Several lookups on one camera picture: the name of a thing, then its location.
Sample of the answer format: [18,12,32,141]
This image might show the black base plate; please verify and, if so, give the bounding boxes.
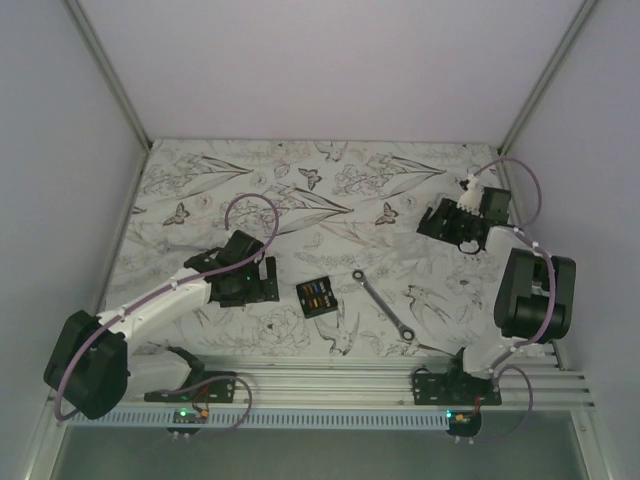
[410,367,502,406]
[144,371,236,404]

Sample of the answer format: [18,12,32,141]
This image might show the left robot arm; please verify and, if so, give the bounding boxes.
[44,230,279,421]

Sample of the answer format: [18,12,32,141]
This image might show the black fuse box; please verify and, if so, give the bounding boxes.
[296,276,338,319]

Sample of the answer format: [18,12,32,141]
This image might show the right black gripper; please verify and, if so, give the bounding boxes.
[416,199,480,247]

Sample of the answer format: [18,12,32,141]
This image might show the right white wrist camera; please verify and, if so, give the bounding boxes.
[456,174,484,214]

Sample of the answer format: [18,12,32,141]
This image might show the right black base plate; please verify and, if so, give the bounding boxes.
[410,367,502,406]

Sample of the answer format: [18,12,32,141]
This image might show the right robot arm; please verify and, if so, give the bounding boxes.
[417,187,577,405]

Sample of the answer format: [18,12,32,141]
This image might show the floral patterned mat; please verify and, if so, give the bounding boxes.
[106,140,505,357]

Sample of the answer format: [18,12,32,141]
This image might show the aluminium rail frame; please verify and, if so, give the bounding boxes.
[47,363,596,411]

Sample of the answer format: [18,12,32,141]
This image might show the grey slotted cable duct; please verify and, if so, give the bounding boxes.
[70,407,453,431]

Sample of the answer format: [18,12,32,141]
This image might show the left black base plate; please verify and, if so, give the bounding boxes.
[144,371,236,404]

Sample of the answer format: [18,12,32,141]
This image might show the silver ratchet wrench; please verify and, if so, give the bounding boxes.
[352,270,416,343]

